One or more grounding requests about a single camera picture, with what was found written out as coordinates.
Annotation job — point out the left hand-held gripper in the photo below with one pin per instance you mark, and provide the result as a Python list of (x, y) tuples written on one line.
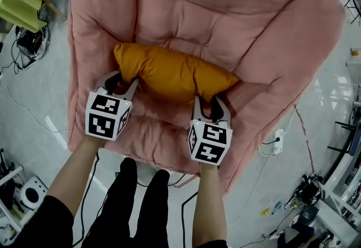
[(108, 117)]

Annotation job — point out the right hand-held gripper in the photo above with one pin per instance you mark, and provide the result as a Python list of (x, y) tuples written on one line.
[(210, 142)]

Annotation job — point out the orange pillow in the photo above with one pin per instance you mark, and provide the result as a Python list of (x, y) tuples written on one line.
[(169, 72)]

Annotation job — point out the person's right forearm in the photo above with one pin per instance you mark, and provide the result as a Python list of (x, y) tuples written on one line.
[(210, 201)]

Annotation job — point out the person's left forearm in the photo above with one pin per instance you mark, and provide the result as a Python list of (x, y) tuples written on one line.
[(73, 173)]

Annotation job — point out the large white power strip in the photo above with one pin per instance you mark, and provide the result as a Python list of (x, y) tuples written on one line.
[(278, 141)]

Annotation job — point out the pink padded armchair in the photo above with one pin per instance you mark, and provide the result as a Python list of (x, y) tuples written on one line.
[(197, 15)]

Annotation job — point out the small yellow bottle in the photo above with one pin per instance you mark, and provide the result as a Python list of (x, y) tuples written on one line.
[(264, 212)]

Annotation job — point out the blue plastic bottle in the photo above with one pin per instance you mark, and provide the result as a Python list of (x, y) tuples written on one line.
[(277, 208)]

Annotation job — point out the black backpack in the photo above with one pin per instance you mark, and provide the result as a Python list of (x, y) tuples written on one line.
[(306, 192)]

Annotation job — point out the person's black trousers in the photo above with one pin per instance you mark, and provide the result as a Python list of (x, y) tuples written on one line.
[(124, 213)]

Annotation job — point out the white round-holed device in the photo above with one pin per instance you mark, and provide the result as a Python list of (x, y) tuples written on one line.
[(34, 193)]

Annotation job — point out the flat dark bag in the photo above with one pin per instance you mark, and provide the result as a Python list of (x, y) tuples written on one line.
[(308, 215)]

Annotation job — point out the dark blue chair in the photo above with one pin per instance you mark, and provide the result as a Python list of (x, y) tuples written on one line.
[(356, 142)]

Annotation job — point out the black folding chair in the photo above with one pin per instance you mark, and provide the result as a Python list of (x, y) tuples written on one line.
[(351, 7)]

